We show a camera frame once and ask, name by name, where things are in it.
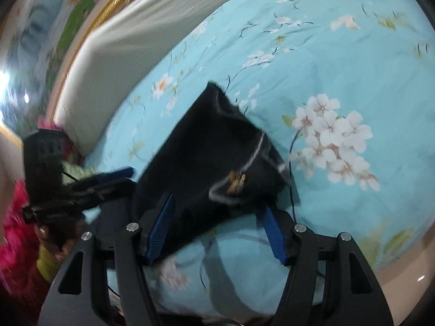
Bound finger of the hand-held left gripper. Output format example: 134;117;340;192
63;166;136;211

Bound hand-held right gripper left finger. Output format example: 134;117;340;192
38;192;176;326

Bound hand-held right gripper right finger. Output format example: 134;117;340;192
256;205;395;326

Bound black pants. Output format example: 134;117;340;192
86;81;301;267

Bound person's left hand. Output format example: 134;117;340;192
34;219;87;260

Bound light blue floral bed sheet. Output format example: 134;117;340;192
80;0;434;323

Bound white pillow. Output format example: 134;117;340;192
54;0;289;157

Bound floral headboard with gold trim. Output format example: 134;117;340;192
0;0;143;143

